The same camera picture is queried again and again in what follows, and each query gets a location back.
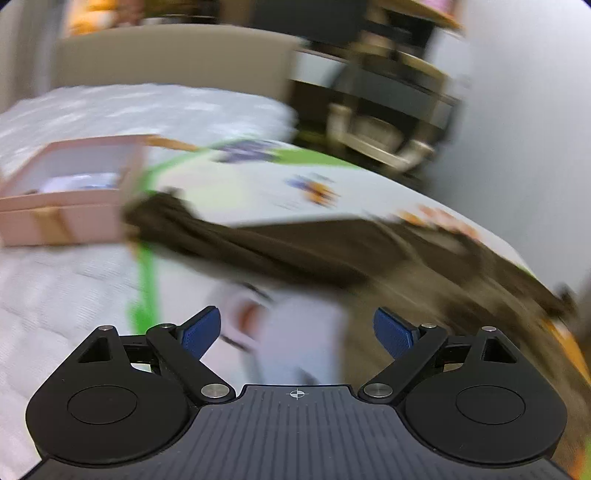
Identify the brown polka dot cardigan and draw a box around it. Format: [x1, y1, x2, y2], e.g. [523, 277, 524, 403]
[123, 193, 579, 387]

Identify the white quilted mattress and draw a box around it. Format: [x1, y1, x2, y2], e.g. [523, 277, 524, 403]
[1, 84, 297, 479]

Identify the cartoon animal play mat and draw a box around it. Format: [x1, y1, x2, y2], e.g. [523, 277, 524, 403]
[124, 138, 591, 476]

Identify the pink cardboard box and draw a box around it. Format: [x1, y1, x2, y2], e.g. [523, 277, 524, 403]
[0, 134, 158, 248]

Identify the beige mesh office chair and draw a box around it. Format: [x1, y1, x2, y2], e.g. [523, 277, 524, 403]
[325, 22, 458, 177]

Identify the beige upholstered headboard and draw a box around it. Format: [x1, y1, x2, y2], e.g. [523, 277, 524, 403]
[51, 24, 304, 102]

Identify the white desk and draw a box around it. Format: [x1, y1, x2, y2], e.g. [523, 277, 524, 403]
[290, 49, 346, 88]

